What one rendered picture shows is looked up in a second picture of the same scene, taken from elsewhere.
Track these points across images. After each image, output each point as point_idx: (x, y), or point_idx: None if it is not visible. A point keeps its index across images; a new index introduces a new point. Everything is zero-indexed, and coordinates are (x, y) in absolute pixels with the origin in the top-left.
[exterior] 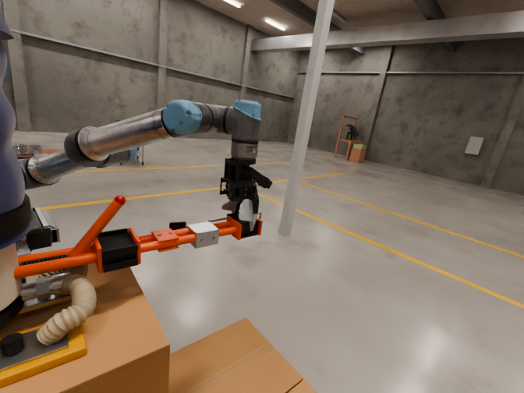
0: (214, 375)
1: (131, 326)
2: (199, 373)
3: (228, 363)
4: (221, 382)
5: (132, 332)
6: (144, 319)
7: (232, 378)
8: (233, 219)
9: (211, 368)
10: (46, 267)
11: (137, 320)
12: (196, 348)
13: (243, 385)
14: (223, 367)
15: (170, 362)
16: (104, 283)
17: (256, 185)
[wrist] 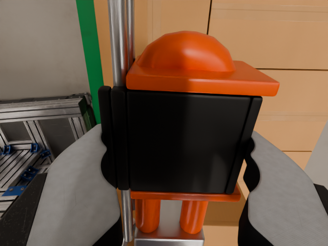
0: (149, 38)
1: (212, 241)
2: (139, 51)
3: (145, 14)
4: (159, 36)
5: (220, 242)
6: (212, 233)
7: (163, 22)
8: (179, 197)
9: (140, 36)
10: None
11: (208, 236)
12: (108, 38)
13: (176, 17)
14: (146, 24)
15: (112, 70)
16: (127, 245)
17: None
